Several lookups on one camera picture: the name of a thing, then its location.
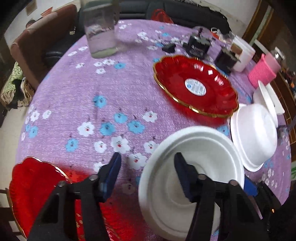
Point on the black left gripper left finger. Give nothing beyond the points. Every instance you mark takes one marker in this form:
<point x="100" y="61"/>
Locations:
<point x="56" y="220"/>

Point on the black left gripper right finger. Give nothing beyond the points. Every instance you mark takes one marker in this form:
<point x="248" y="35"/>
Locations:
<point x="238" y="220"/>

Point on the red plate with gold lettering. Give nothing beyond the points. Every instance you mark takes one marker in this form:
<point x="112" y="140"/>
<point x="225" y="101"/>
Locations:
<point x="32" y="183"/>

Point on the white foam plate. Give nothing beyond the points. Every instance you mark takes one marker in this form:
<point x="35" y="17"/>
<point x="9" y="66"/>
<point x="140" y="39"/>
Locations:
<point x="170" y="184"/>

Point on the white foam bowl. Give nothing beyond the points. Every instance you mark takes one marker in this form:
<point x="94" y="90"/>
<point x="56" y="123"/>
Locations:
<point x="253" y="133"/>

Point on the red plate with white label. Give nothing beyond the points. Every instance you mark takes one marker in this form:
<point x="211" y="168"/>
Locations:
<point x="196" y="85"/>

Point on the white notebook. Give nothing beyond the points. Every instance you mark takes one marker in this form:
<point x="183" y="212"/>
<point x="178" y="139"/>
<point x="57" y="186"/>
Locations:
<point x="266" y="96"/>

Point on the purple floral tablecloth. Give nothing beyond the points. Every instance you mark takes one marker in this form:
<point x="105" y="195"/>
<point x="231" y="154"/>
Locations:
<point x="86" y="109"/>

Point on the green patterned blanket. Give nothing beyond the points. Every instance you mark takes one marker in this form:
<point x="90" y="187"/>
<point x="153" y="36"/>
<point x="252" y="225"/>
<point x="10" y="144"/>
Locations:
<point x="17" y="91"/>

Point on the pink knitted sleeve bottle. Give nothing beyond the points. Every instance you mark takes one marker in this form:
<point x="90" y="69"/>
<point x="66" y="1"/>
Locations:
<point x="267" y="67"/>

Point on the black box device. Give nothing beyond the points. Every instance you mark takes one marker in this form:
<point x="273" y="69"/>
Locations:
<point x="225" y="60"/>

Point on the white paper cup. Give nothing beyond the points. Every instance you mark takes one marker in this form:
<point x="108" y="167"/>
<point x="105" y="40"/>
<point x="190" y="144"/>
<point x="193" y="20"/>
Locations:
<point x="242" y="51"/>

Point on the brown armchair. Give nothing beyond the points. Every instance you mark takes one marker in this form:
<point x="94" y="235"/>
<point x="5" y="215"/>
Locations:
<point x="29" y="48"/>

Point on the black fan motor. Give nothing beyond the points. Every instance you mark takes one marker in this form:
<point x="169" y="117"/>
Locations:
<point x="197" y="45"/>

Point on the small black power adapter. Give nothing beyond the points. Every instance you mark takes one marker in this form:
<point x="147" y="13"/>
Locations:
<point x="169" y="48"/>

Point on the person behind armchair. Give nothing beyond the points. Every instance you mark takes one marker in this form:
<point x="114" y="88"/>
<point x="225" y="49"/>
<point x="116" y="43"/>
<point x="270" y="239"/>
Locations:
<point x="29" y="23"/>

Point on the black leather sofa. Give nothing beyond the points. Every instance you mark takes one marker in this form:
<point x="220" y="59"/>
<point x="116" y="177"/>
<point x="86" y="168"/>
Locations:
<point x="182" y="13"/>

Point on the clear bottle with green lid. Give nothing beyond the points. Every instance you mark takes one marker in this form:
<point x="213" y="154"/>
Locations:
<point x="99" y="20"/>

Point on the red plastic bag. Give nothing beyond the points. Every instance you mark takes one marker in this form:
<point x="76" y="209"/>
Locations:
<point x="161" y="16"/>

